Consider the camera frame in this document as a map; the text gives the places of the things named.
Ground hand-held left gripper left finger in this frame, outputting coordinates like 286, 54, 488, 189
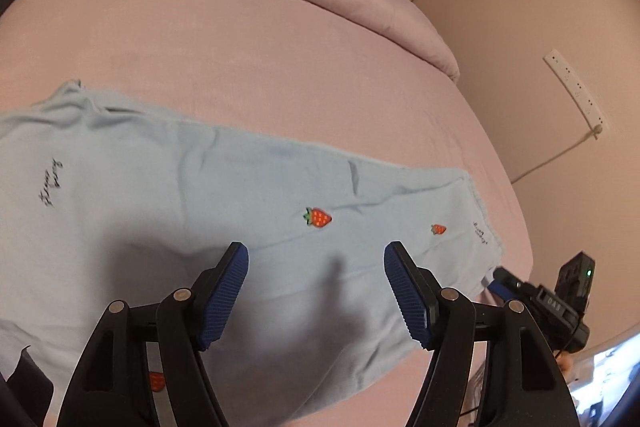
56, 241, 250, 427

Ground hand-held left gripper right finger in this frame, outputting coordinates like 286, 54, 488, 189
383, 241, 577, 427

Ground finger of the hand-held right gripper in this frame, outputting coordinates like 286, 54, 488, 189
487, 266, 538, 308

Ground light blue strawberry pants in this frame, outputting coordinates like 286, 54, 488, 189
0, 79, 504, 427

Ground white power strip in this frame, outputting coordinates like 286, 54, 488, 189
543, 49, 605, 134

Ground dark cloth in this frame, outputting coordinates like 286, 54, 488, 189
0, 344, 55, 427

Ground pink bed sheet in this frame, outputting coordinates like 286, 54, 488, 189
0, 0, 534, 427

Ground white cable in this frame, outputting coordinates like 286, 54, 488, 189
512, 126, 601, 186

